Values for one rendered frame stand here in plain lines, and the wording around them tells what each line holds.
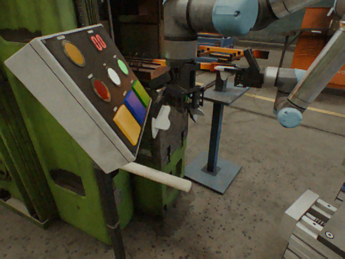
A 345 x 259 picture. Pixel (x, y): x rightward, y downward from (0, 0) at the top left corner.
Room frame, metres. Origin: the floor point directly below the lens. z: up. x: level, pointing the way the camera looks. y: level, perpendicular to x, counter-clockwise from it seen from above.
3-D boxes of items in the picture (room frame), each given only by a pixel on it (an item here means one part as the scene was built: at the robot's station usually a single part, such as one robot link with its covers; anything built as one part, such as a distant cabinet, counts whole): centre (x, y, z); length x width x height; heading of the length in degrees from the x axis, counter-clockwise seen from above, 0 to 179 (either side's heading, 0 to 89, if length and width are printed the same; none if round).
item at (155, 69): (1.17, 0.25, 0.96); 0.42 x 0.20 x 0.09; 64
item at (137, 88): (0.63, 0.10, 1.01); 0.07 x 0.05 x 0.07; 179
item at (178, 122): (1.22, 0.23, 0.69); 0.56 x 0.38 x 0.45; 64
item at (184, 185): (0.73, 0.13, 0.62); 0.44 x 0.05 x 0.05; 64
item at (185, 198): (1.05, 0.02, 0.01); 0.58 x 0.39 x 0.01; 154
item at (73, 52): (0.44, 0.19, 1.16); 0.05 x 0.03 x 0.04; 154
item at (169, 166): (1.22, 0.23, 0.23); 0.55 x 0.37 x 0.47; 64
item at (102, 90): (0.43, 0.15, 1.09); 0.05 x 0.03 x 0.04; 154
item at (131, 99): (0.53, 0.10, 1.01); 0.07 x 0.05 x 0.07; 179
